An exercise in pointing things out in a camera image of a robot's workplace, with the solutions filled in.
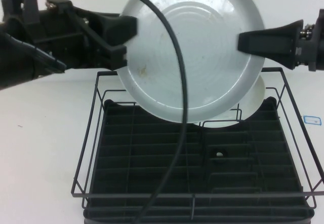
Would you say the blue rectangular table sticker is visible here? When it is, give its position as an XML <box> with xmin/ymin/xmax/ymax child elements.
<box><xmin>303</xmin><ymin>115</ymin><xmax>322</xmax><ymax>126</ymax></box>

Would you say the white plate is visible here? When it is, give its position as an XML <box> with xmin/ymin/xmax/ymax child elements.
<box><xmin>194</xmin><ymin>76</ymin><xmax>266</xmax><ymax>130</ymax></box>

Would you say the black wire dish rack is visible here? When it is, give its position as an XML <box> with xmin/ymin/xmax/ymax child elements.
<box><xmin>71</xmin><ymin>66</ymin><xmax>324</xmax><ymax>211</ymax></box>

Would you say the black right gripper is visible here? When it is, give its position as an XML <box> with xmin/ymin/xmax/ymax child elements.
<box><xmin>237</xmin><ymin>8</ymin><xmax>324</xmax><ymax>72</ymax></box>

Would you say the black cable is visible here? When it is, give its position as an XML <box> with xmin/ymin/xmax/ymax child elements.
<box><xmin>105</xmin><ymin>0</ymin><xmax>190</xmax><ymax>224</ymax></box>

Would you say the black plastic drip tray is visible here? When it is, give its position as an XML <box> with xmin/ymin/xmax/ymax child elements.
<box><xmin>82</xmin><ymin>96</ymin><xmax>313</xmax><ymax>224</ymax></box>

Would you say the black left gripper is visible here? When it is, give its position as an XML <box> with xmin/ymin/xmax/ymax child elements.
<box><xmin>35</xmin><ymin>0</ymin><xmax>139</xmax><ymax>70</ymax></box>

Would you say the grey plate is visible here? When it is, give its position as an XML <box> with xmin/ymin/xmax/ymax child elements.
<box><xmin>117</xmin><ymin>0</ymin><xmax>265</xmax><ymax>124</ymax></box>

